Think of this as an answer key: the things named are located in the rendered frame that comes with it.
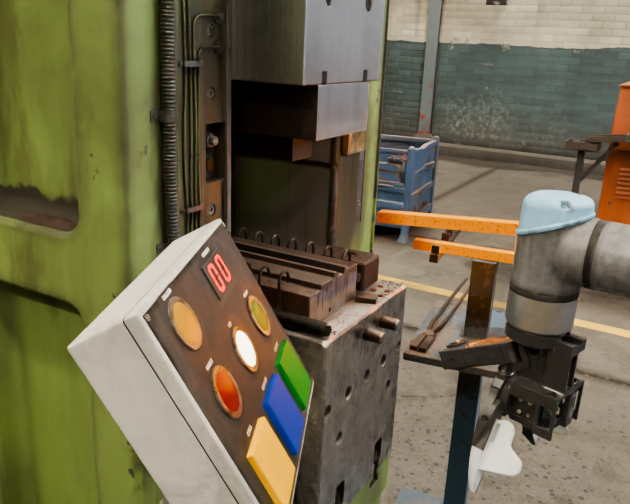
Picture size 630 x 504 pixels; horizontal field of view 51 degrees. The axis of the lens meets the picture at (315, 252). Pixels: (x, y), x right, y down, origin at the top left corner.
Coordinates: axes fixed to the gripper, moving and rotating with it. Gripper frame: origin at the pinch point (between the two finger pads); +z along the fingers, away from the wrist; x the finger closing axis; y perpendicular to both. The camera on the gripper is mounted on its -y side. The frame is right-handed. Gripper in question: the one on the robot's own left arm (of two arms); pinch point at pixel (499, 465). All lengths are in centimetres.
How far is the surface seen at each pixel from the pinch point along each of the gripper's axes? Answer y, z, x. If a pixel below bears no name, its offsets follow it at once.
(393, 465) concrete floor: -86, 94, 99
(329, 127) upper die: -50, -35, 18
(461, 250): -48, -3, 65
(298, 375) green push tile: -24.3, -7.0, -12.3
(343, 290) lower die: -52, -1, 27
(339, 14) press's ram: -50, -54, 20
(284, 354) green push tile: -25.3, -10.3, -14.0
